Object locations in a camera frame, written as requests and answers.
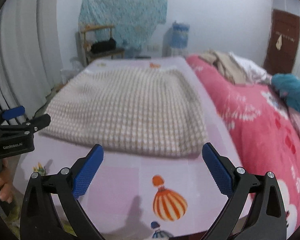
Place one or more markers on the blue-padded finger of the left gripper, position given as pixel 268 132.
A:
pixel 13 113

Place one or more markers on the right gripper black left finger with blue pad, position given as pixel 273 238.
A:
pixel 39 218

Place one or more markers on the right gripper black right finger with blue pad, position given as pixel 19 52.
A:
pixel 266 218

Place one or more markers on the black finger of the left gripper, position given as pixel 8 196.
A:
pixel 36 124

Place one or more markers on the beige white knitted sweater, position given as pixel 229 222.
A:
pixel 139 111

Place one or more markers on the person's left hand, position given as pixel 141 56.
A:
pixel 6 191

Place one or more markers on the grey window curtain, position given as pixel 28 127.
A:
pixel 30 58

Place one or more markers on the pink floral blanket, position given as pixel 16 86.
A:
pixel 261 131

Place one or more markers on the wooden chair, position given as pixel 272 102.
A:
pixel 86 45

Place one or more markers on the black item on chair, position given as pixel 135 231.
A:
pixel 103 46

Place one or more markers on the teal fuzzy blanket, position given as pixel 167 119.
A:
pixel 288 88

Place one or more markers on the teal patterned hanging cloth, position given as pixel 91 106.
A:
pixel 134 20

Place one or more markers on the white crumpled garment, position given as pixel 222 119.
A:
pixel 255 74

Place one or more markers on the beige folded garment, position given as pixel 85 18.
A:
pixel 225 65

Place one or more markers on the blue water dispenser bottle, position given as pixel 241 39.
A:
pixel 176 42

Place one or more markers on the brown wooden door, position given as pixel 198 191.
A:
pixel 283 43

